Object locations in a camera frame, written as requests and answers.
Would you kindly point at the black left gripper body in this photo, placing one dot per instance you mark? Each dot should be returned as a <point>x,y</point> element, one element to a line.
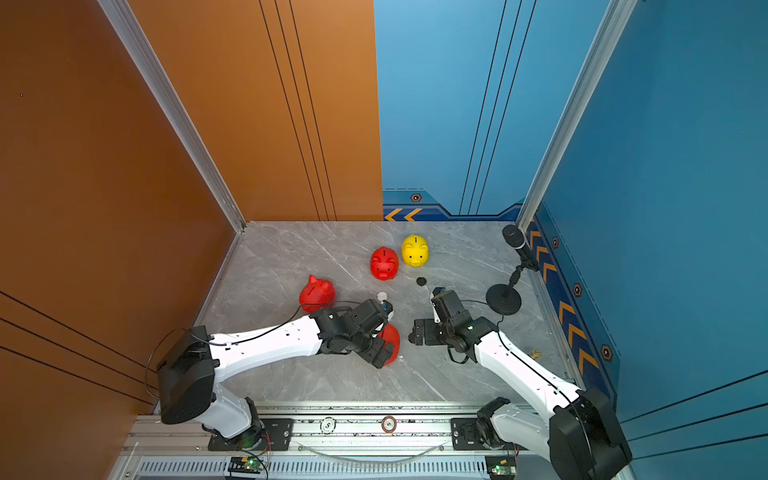
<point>359,344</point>

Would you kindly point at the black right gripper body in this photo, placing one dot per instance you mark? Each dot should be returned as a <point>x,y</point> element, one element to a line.
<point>437,333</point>

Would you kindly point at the red piggy bank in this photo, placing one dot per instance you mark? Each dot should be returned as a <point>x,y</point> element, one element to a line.
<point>318,293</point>
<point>384,264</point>
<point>391,336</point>

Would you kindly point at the yellow piggy bank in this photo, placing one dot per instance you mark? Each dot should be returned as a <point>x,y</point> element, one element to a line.
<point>415,251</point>

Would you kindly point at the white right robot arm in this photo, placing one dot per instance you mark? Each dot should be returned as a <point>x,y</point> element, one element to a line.
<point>576,430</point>

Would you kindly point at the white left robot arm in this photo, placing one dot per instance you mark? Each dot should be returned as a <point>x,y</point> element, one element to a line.
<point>192,373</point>

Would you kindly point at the green circuit board right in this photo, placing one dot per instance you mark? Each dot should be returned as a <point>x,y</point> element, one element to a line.
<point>501,468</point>

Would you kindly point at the green circuit board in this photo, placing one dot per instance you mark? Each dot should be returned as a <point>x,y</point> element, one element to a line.
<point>246,467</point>
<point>501,468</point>

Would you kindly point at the green circuit board left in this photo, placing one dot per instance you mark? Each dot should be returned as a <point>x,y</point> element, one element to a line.
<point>246,467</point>

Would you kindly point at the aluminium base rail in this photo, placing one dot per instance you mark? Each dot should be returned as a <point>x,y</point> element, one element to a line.
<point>347,440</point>

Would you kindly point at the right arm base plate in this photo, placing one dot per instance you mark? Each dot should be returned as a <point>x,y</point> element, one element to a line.
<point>466,436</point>

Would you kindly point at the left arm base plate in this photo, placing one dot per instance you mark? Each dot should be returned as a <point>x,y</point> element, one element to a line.
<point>266,435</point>

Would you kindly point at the aluminium corner post right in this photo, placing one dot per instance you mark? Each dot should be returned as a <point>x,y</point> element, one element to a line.
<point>610,30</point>

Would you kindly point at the aluminium corner post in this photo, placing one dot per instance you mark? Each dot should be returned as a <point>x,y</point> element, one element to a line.
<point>610,30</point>
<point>127,27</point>

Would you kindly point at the aluminium corner post left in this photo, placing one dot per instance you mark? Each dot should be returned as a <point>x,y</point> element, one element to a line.
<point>127,27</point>

